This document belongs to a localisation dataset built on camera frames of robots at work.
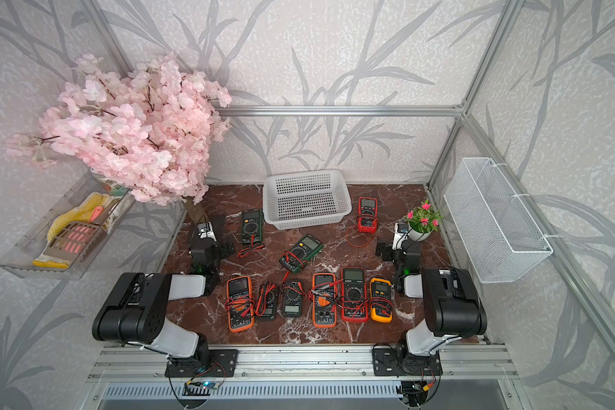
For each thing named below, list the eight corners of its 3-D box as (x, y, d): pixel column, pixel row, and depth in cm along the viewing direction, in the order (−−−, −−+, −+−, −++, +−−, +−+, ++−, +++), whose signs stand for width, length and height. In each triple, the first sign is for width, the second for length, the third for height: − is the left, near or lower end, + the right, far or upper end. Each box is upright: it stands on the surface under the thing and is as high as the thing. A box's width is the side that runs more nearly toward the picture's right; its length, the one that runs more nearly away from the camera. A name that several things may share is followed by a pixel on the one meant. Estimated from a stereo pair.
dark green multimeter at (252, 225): (241, 245, 102) (239, 241, 100) (243, 213, 112) (242, 209, 110) (263, 242, 103) (262, 238, 101) (263, 210, 113) (262, 207, 111)
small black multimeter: (256, 319, 83) (254, 315, 80) (262, 285, 90) (260, 281, 87) (275, 319, 83) (274, 315, 80) (279, 285, 90) (278, 281, 87)
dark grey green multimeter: (281, 317, 83) (279, 313, 80) (285, 284, 91) (283, 279, 87) (302, 317, 83) (301, 313, 80) (304, 284, 91) (303, 279, 87)
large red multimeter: (342, 322, 83) (343, 318, 80) (340, 272, 95) (340, 266, 91) (369, 322, 83) (372, 318, 80) (364, 272, 95) (366, 266, 91)
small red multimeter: (357, 235, 105) (359, 227, 101) (355, 206, 115) (356, 197, 111) (379, 235, 105) (382, 227, 101) (374, 206, 115) (376, 197, 111)
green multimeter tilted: (280, 264, 97) (279, 258, 93) (309, 237, 104) (309, 231, 101) (294, 277, 93) (293, 271, 90) (323, 248, 101) (323, 243, 97)
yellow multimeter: (369, 322, 83) (371, 317, 80) (370, 281, 92) (372, 276, 88) (389, 325, 83) (392, 320, 79) (388, 284, 92) (391, 278, 88)
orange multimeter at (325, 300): (312, 327, 82) (311, 323, 78) (313, 278, 93) (313, 272, 89) (337, 327, 82) (338, 323, 78) (336, 278, 93) (336, 272, 89)
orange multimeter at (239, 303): (230, 334, 81) (225, 330, 77) (229, 282, 92) (225, 277, 88) (255, 327, 82) (252, 323, 79) (252, 277, 93) (249, 272, 90)
